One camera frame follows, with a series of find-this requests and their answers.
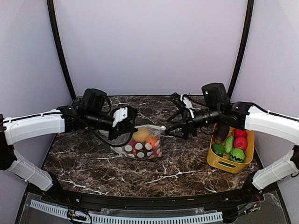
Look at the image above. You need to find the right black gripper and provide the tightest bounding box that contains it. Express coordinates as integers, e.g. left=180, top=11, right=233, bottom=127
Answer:
left=164, top=105, right=221, bottom=139

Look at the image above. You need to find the yellow fake lemon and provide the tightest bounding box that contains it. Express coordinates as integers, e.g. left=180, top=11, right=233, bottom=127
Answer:
left=133, top=127, right=150, bottom=142

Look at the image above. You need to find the clear polka dot zip bag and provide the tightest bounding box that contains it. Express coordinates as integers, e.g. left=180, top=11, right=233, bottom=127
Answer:
left=108, top=124, right=166, bottom=160

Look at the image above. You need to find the orange fake fruit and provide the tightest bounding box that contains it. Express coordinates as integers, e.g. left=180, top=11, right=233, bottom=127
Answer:
left=145, top=135, right=159, bottom=150

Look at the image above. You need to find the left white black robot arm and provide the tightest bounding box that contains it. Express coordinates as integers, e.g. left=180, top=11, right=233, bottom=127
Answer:
left=0, top=89, right=137, bottom=203

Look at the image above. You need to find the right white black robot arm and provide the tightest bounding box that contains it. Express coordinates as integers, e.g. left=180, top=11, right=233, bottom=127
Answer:
left=165, top=83, right=299, bottom=203

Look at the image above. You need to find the red fake apple in bag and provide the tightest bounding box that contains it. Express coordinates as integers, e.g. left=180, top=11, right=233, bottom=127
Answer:
left=129, top=140, right=157, bottom=160

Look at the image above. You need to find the purple fake eggplant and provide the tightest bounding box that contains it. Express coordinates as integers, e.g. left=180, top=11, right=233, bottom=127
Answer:
left=214, top=124, right=230, bottom=144

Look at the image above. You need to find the green fake bell pepper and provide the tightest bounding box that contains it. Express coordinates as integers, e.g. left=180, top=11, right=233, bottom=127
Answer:
left=211, top=143, right=225, bottom=157

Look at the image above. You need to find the green fake bitter gourd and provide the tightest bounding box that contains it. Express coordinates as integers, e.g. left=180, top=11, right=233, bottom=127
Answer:
left=225, top=136, right=234, bottom=154

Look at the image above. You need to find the red fake apple upper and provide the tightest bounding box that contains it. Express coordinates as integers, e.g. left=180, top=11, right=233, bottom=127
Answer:
left=234, top=129, right=247, bottom=139

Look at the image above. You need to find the green fake watermelon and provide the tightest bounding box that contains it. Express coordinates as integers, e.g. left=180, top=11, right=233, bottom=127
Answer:
left=229, top=148, right=245, bottom=163

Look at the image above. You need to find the yellow plastic basket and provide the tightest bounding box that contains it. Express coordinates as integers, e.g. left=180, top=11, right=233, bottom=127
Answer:
left=206, top=125, right=255, bottom=174

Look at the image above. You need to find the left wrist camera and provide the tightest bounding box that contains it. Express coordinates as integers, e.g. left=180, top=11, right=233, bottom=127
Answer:
left=111, top=107, right=128, bottom=127

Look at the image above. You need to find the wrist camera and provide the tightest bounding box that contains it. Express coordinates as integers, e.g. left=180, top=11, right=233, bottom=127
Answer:
left=170, top=92, right=195, bottom=119
left=111, top=107, right=128, bottom=127

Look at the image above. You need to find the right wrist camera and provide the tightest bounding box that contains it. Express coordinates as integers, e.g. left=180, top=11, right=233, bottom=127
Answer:
left=170, top=92, right=195, bottom=119

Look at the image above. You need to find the black front rail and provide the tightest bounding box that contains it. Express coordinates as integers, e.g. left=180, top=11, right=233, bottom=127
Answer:
left=28, top=181, right=278, bottom=212

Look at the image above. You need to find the white slotted cable duct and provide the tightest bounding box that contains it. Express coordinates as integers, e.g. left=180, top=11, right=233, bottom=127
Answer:
left=29, top=200, right=223, bottom=224

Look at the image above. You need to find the left black frame post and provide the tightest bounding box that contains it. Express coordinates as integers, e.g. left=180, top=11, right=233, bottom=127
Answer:
left=46, top=0, right=77, bottom=100

